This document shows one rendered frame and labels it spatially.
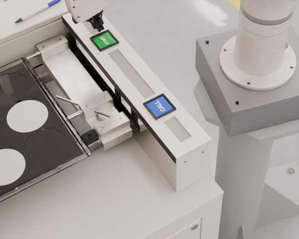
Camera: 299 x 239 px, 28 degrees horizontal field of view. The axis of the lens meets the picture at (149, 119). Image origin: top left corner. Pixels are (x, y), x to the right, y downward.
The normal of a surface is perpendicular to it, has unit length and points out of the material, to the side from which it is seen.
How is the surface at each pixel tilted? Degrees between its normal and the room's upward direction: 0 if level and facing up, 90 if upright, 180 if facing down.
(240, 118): 90
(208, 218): 90
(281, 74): 2
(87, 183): 0
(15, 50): 90
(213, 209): 90
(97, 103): 0
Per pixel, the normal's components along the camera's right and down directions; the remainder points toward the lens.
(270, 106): 0.29, 0.74
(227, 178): -0.61, 0.63
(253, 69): -0.31, 0.77
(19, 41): 0.53, 0.65
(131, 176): -0.04, -0.62
